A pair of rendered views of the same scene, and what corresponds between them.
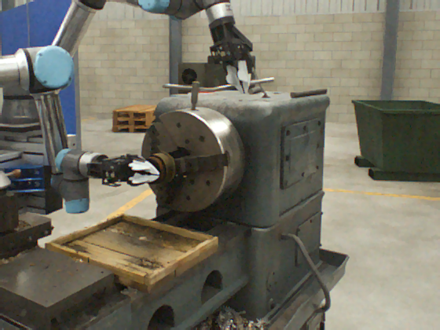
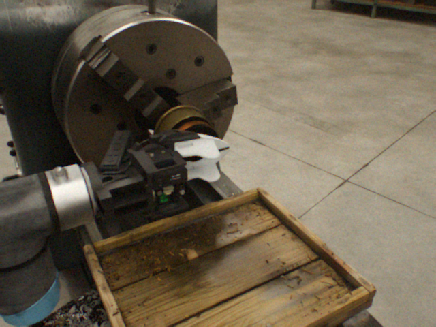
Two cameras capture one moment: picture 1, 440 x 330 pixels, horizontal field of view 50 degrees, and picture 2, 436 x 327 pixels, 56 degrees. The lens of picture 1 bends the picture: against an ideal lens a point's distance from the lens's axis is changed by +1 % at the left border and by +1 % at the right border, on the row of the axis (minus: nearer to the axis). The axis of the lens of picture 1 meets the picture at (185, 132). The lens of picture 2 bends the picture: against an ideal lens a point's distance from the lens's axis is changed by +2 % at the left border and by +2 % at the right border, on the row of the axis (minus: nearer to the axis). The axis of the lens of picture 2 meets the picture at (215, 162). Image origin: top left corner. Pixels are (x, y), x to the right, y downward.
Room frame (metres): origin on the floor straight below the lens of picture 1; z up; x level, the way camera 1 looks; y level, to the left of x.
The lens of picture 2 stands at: (1.03, 0.56, 1.38)
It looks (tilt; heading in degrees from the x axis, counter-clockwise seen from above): 32 degrees down; 296
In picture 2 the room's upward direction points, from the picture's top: straight up
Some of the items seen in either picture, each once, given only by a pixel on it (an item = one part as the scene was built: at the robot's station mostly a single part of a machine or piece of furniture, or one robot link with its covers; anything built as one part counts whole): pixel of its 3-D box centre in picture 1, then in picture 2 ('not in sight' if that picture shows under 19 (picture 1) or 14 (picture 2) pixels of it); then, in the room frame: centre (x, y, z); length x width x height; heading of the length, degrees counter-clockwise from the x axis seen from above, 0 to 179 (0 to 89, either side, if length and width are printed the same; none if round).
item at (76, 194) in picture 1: (75, 192); (9, 277); (1.42, 0.34, 0.98); 0.11 x 0.08 x 0.11; 30
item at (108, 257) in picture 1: (133, 246); (221, 273); (1.22, 0.14, 0.89); 0.36 x 0.30 x 0.04; 55
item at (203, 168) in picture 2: (141, 179); (206, 168); (1.26, 0.12, 1.06); 0.09 x 0.06 x 0.03; 55
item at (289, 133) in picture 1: (244, 145); (86, 56); (1.78, -0.23, 1.06); 0.59 x 0.48 x 0.39; 145
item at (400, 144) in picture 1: (402, 139); not in sight; (5.77, -2.67, 0.43); 1.34 x 0.94 x 0.85; 174
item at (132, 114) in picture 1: (142, 118); not in sight; (9.61, 0.89, 0.22); 1.25 x 0.86 x 0.44; 165
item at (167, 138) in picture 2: (133, 163); (171, 147); (1.30, 0.15, 1.10); 0.09 x 0.02 x 0.05; 55
